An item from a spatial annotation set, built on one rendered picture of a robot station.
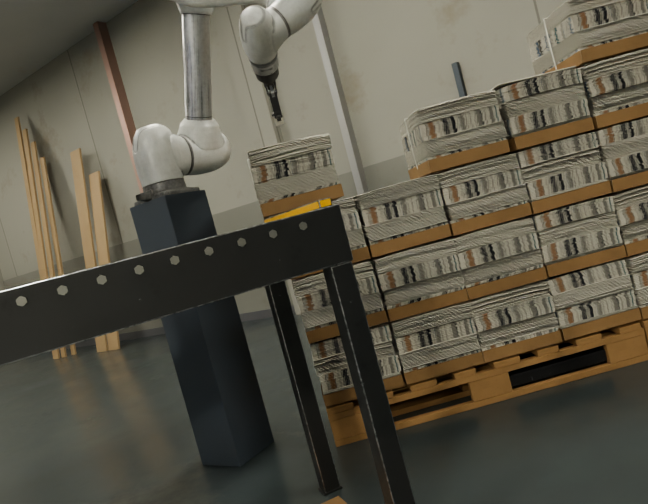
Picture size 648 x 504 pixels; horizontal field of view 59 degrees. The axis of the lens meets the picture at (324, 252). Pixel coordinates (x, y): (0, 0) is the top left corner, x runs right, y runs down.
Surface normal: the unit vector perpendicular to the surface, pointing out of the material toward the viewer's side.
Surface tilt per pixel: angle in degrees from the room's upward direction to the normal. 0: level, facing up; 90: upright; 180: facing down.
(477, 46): 90
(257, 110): 90
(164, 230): 90
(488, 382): 90
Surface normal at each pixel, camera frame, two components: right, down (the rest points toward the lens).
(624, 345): 0.04, 0.04
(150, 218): -0.54, 0.19
